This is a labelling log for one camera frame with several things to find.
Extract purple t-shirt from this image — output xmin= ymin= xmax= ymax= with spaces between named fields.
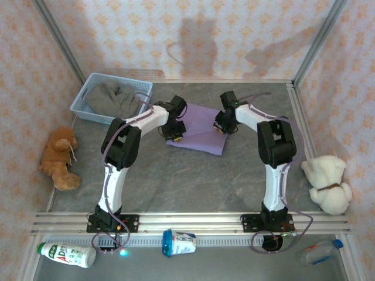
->
xmin=166 ymin=102 xmax=229 ymax=156

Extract grey knit trousers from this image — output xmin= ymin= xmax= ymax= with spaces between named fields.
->
xmin=86 ymin=83 xmax=144 ymax=118

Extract light blue plastic basket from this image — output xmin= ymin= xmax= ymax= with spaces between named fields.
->
xmin=69 ymin=72 xmax=154 ymax=126

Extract white cup blue lid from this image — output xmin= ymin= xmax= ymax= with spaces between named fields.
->
xmin=162 ymin=229 xmax=197 ymax=258

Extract brown teddy bear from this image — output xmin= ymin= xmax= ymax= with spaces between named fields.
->
xmin=39 ymin=126 xmax=81 ymax=191

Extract white teddy bear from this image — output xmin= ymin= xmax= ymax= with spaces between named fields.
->
xmin=301 ymin=155 xmax=353 ymax=216

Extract white bottle green cap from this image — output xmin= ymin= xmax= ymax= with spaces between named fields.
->
xmin=36 ymin=242 xmax=97 ymax=269

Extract clear bottle blue cap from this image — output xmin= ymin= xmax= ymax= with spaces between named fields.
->
xmin=298 ymin=239 xmax=343 ymax=266

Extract aluminium mounting rail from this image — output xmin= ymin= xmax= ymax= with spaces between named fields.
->
xmin=31 ymin=213 xmax=352 ymax=236

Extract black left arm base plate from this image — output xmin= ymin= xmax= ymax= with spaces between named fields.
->
xmin=86 ymin=214 xmax=139 ymax=234

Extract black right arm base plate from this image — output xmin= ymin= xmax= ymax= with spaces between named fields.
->
xmin=240 ymin=213 xmax=295 ymax=234

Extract slotted grey cable duct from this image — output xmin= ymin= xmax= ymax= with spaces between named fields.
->
xmin=92 ymin=235 xmax=264 ymax=247

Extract aluminium frame post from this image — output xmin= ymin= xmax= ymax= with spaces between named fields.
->
xmin=292 ymin=0 xmax=351 ymax=87
xmin=31 ymin=0 xmax=88 ymax=88

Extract black round cable grommet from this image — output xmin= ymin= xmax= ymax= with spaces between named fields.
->
xmin=261 ymin=234 xmax=284 ymax=253

